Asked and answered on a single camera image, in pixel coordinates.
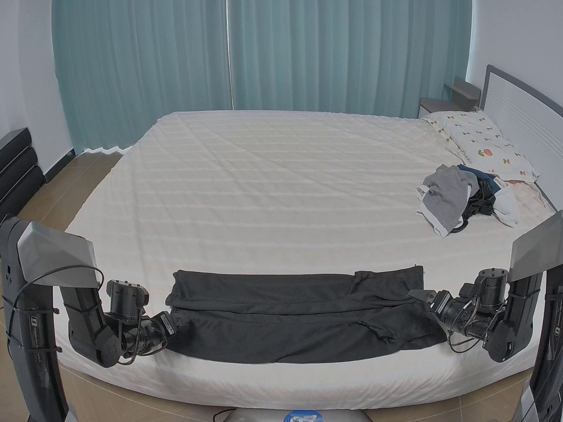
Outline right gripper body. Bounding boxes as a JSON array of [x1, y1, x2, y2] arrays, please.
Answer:
[[437, 299, 469, 335]]

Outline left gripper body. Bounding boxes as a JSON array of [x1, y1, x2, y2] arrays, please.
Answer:
[[143, 319, 177, 353]]

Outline black trousers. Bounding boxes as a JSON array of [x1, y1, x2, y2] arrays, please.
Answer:
[[165, 265, 448, 365]]

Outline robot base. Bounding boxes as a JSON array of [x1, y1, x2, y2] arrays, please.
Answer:
[[220, 407, 374, 422]]

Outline bed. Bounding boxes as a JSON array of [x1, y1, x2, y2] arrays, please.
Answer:
[[55, 64, 563, 414]]

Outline grey garment with white trim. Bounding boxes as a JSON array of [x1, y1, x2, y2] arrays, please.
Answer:
[[416, 165, 480, 238]]

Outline black garment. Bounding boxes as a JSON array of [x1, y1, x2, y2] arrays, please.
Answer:
[[457, 178, 498, 232]]

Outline dark blue garment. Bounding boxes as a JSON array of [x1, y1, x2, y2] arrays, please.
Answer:
[[457, 164, 506, 192]]

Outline white printed pillow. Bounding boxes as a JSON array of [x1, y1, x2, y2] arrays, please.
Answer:
[[422, 110, 541, 181]]

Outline grey bedside table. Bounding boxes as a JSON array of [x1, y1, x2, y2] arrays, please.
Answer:
[[420, 76, 482, 118]]

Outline black chest of drawers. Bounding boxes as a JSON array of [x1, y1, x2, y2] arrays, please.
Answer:
[[0, 128, 46, 225]]

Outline blue-green curtain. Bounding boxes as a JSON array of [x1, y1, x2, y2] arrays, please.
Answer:
[[52, 0, 233, 153], [226, 0, 473, 118]]

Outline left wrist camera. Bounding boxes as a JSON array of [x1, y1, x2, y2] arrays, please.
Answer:
[[159, 311, 183, 335]]

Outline black cable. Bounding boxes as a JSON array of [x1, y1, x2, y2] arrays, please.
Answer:
[[6, 266, 105, 346]]

